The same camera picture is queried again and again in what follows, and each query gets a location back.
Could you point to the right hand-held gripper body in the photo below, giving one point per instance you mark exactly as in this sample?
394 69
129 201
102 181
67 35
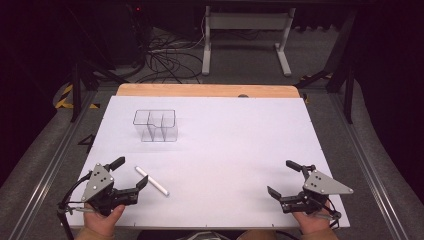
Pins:
321 186

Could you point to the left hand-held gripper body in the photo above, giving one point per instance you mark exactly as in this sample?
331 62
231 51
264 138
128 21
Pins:
100 186

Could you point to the white stick pen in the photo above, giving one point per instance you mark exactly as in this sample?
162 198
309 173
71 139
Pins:
152 181

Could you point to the clear acrylic organizer box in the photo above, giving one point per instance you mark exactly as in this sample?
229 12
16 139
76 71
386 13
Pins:
156 128

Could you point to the person's right hand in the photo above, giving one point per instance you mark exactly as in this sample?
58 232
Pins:
315 222

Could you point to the person's left hand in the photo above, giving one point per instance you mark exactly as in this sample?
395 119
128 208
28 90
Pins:
101 223

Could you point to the white paper sheet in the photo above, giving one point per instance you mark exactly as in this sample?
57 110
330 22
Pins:
220 150

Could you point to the yellow black hazard tape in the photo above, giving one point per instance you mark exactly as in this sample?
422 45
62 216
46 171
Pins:
63 100

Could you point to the black metal stand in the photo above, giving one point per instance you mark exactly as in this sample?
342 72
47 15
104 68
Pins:
348 90
77 90

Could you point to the wooden table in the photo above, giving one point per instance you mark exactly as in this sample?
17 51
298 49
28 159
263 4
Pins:
206 90

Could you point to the dark equipment cabinet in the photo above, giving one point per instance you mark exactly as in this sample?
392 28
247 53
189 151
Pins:
123 33

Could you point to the black triangular bracket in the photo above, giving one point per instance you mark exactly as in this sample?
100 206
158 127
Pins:
87 141

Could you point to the aluminium floor rail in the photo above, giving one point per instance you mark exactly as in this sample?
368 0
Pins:
366 166
50 166

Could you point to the white metal desk frame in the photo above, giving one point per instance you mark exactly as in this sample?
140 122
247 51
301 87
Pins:
248 21

